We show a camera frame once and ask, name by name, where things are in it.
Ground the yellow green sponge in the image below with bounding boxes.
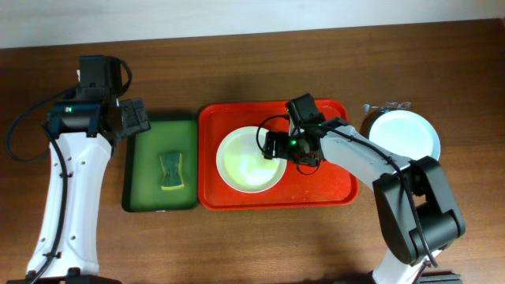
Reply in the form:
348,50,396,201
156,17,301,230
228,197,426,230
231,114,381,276
159,152,185,190

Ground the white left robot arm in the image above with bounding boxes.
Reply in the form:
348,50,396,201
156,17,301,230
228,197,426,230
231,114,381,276
21,99,151,283

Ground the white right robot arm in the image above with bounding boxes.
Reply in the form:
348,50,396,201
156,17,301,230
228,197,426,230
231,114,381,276
256,114,466,283

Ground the cream white plate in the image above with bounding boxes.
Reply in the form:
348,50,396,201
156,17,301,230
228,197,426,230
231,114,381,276
215,126,287,193

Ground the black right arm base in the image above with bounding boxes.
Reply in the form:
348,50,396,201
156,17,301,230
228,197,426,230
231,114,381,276
416,273,462,284

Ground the green plastic tray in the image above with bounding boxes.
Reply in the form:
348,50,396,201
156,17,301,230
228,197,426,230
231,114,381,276
122,113,198,212

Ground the red plastic tray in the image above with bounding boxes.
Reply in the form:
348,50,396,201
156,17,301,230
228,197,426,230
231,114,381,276
198,101,359,211

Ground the light blue plate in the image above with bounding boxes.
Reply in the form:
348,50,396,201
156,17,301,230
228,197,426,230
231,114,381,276
368,110,441,160

